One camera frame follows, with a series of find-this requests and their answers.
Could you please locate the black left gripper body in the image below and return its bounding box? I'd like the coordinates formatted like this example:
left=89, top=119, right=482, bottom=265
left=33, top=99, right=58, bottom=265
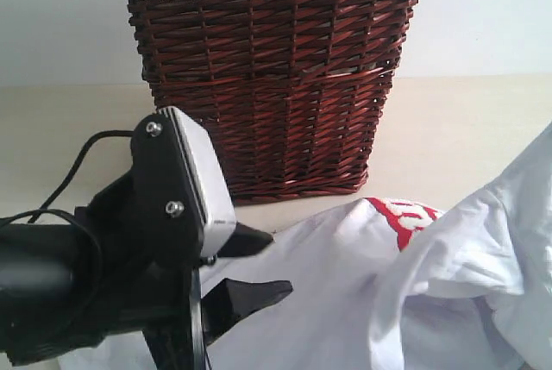
left=8, top=171, right=208, bottom=370

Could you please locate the white t-shirt red lettering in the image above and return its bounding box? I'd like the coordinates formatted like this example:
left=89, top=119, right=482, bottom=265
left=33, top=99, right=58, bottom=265
left=58, top=122, right=552, bottom=370

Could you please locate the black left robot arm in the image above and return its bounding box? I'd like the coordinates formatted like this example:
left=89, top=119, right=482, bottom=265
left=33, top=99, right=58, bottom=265
left=1, top=172, right=292, bottom=369

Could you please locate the dark red wicker basket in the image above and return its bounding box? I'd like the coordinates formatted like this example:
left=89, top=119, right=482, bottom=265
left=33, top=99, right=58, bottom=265
left=127, top=0, right=417, bottom=204

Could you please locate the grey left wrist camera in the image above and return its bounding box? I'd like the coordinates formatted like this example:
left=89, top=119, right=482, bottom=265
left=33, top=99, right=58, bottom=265
left=130, top=106, right=236, bottom=269

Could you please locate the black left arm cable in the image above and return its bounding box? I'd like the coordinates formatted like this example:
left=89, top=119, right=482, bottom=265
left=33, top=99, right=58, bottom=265
left=0, top=129, right=135, bottom=233

